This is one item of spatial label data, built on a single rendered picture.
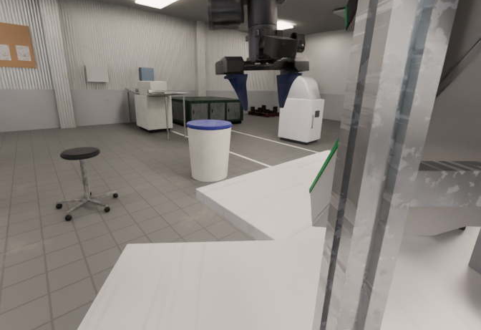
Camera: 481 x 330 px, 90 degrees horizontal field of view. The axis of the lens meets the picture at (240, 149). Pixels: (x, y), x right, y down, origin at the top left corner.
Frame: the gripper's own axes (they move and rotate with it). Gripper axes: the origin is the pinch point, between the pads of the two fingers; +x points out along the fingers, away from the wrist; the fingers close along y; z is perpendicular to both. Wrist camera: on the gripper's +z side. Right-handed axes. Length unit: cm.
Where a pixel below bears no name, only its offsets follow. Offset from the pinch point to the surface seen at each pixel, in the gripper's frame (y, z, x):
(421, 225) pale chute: -0.2, 32.5, 12.7
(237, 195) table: -3.6, -9.7, 26.1
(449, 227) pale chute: 2.1, 33.6, 12.9
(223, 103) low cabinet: 183, -596, 32
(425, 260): 17.7, 24.0, 29.1
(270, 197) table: 3.9, -5.5, 26.8
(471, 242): 31.8, 23.8, 29.9
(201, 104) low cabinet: 115, -573, 31
